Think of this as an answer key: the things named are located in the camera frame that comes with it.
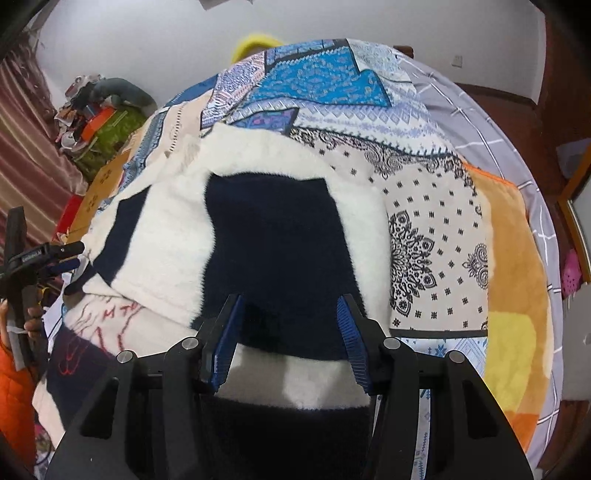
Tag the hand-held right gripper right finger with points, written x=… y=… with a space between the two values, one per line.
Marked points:
x=353 y=346

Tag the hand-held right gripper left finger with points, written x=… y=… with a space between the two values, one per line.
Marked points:
x=226 y=341

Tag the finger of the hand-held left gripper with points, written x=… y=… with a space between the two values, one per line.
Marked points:
x=64 y=266
x=64 y=250

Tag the cream navy striped sweater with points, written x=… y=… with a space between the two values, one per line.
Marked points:
x=277 y=240

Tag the person's left forearm orange sleeve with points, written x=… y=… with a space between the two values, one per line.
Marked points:
x=16 y=397

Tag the person's left hand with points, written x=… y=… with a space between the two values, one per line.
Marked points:
x=34 y=325

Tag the pink gold striped curtain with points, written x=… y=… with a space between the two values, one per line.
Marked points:
x=32 y=152

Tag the orange box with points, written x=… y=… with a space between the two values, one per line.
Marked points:
x=97 y=122

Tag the blue patchwork bed sheet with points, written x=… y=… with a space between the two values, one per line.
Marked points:
x=415 y=221

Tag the grey plush toy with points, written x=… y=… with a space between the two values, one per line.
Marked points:
x=127 y=92

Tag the orange yellow blanket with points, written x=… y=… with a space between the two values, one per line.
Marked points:
x=512 y=286

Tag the pink slipper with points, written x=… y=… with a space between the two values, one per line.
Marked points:
x=571 y=272

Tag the grey checked bed sheet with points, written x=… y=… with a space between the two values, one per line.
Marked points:
x=489 y=124

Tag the yellow foam tube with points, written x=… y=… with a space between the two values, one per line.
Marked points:
x=254 y=46

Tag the grey blue bag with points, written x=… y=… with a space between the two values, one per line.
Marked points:
x=575 y=159

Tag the dark wooden bed post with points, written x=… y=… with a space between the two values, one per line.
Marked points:
x=404 y=50

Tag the white wall socket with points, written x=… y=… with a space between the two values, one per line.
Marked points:
x=457 y=61

